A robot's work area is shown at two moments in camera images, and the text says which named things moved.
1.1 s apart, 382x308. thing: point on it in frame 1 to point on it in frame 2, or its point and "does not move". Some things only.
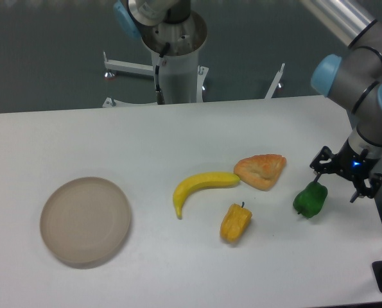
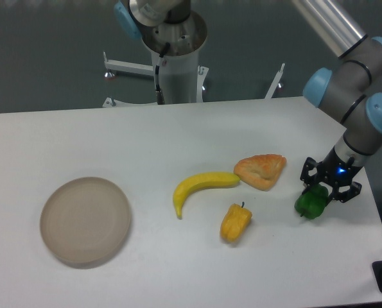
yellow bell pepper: x=234 y=222 does not move
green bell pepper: x=310 y=201 does not move
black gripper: x=348 y=163 to x=336 y=169
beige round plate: x=85 y=219 does not move
